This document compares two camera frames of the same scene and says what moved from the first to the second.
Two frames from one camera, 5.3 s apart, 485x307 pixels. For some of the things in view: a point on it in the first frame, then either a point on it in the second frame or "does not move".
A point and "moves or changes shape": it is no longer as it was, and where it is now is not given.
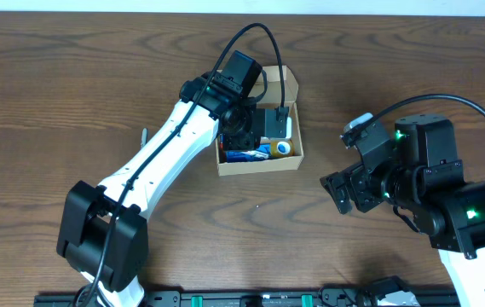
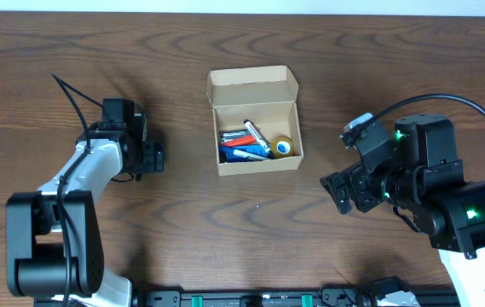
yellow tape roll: [282, 148] does not move
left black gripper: [240, 141] to [155, 156]
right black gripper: [354, 185] does not move
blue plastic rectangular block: [238, 156] does not move
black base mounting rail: [374, 297] does not move
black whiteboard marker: [257, 153] moves or changes shape
